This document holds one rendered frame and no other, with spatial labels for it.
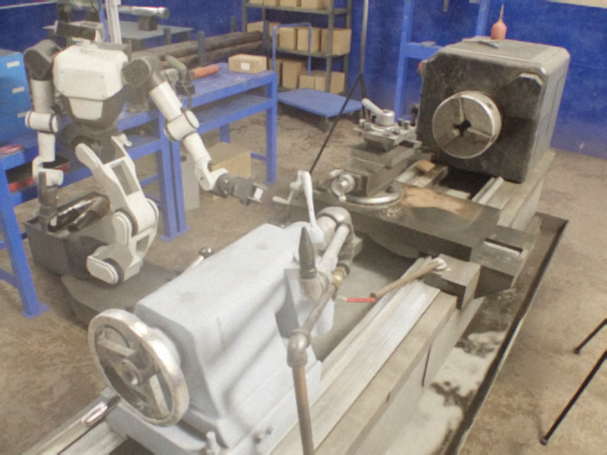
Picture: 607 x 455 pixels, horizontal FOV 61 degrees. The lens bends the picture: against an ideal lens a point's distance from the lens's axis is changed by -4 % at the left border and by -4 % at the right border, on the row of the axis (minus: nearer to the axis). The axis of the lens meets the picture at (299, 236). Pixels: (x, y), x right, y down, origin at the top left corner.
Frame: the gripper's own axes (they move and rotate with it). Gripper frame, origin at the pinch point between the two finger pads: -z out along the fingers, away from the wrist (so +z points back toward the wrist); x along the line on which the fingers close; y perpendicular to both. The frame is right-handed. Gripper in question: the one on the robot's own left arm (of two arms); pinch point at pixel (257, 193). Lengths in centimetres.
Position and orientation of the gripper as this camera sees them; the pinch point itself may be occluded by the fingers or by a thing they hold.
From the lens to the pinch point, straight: 215.2
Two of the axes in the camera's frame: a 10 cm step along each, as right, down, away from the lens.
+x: 3.9, -9.2, 1.1
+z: -8.3, -2.9, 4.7
